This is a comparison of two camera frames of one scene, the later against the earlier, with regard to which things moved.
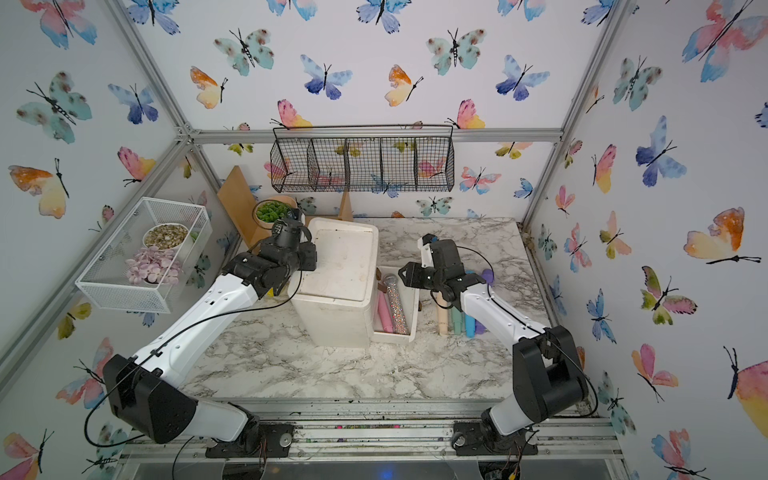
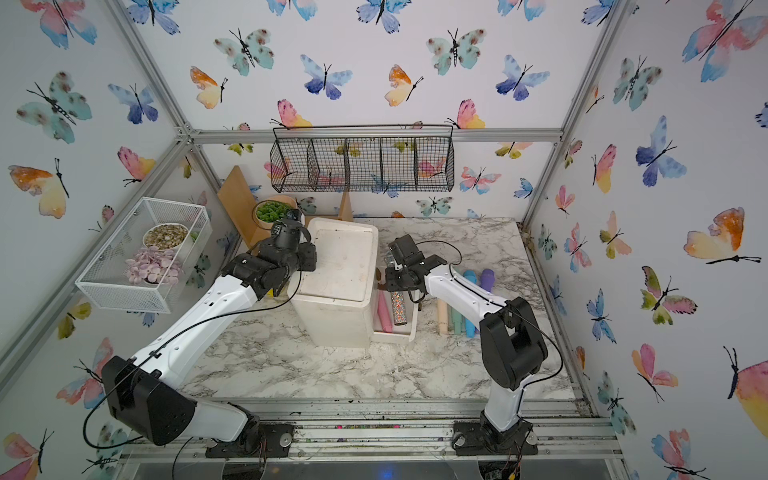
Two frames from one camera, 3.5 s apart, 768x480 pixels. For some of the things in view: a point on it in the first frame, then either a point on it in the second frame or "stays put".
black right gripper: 413,274 -> 389,282
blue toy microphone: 470,326 stays put
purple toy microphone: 488,276 stays put
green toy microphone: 458,321 stays put
